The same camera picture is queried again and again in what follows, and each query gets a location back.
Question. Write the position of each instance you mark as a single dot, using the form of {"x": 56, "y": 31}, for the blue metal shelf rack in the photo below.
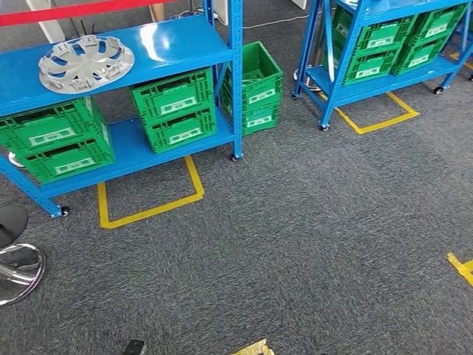
{"x": 166, "y": 49}
{"x": 370, "y": 86}

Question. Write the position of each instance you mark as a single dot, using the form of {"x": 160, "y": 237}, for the white desk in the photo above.
{"x": 51, "y": 32}
{"x": 222, "y": 12}

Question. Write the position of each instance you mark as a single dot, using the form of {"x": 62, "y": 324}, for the yellow floor tape square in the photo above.
{"x": 384, "y": 124}
{"x": 462, "y": 269}

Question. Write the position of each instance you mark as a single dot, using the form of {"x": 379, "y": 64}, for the silver wheel hubcap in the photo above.
{"x": 87, "y": 63}

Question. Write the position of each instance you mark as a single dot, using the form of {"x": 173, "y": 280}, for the red barrier belt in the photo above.
{"x": 74, "y": 11}

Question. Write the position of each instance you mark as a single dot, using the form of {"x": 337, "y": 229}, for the black stool chrome disc base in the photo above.
{"x": 10, "y": 223}

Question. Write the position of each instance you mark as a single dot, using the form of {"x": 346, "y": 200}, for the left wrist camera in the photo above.
{"x": 133, "y": 348}

